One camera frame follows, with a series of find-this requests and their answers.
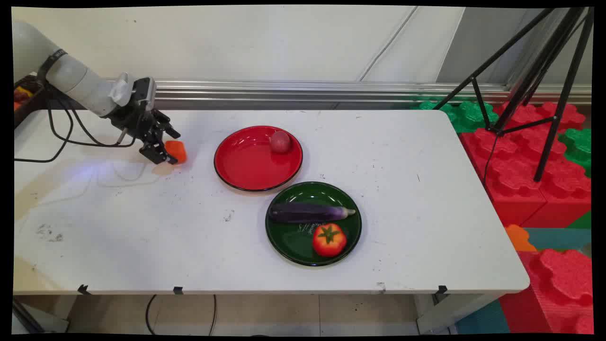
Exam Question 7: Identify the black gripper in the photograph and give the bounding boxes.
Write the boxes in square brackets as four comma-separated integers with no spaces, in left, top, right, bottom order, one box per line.
[111,101,182,165]

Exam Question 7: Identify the orange toy vegetable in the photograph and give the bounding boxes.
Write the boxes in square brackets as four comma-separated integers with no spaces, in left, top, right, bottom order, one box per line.
[164,140,188,165]

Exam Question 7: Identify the purple toy eggplant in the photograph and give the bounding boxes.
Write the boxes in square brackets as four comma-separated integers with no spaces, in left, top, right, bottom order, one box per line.
[268,202,356,224]

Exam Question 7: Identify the red round plate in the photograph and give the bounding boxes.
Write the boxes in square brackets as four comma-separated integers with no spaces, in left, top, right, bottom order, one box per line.
[214,126,303,192]

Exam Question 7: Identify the pink toy fruit ball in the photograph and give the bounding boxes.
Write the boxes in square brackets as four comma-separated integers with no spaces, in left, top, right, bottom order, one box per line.
[269,131,291,154]

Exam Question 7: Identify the dark box with coloured items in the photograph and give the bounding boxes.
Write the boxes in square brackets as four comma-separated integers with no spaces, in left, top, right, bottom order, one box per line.
[13,75,53,129]

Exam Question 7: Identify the dark green round plate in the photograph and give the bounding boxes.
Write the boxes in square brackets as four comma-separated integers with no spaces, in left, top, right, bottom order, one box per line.
[265,181,363,267]

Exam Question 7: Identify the red toy tomato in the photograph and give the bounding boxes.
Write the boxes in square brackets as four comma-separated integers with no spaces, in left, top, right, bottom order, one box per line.
[312,223,348,258]

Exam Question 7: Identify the green foam block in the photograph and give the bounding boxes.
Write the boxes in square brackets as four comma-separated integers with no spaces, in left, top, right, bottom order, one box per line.
[411,99,499,134]
[558,127,592,179]

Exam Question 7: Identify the white table leg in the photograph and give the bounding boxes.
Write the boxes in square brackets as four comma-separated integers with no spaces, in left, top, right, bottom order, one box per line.
[416,293,503,335]

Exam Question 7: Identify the orange foam piece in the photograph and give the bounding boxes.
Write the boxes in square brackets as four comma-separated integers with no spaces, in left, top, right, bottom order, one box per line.
[504,224,538,252]

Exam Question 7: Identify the black tripod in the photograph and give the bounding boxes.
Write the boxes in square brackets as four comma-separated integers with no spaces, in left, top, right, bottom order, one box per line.
[433,7,595,183]

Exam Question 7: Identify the teal foam mat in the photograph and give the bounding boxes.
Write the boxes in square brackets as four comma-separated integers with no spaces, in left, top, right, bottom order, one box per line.
[523,227,592,252]

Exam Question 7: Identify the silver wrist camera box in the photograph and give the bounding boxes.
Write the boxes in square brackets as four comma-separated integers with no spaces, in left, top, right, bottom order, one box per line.
[133,78,157,112]

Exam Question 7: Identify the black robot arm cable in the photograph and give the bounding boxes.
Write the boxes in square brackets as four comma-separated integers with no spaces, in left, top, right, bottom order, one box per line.
[14,88,143,164]

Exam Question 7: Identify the black floor cable loop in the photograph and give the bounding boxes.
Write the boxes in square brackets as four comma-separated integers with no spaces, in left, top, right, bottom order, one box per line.
[145,294,218,336]

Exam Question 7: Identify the aluminium rail profile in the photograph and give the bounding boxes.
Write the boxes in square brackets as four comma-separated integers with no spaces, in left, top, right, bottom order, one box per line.
[152,79,592,105]

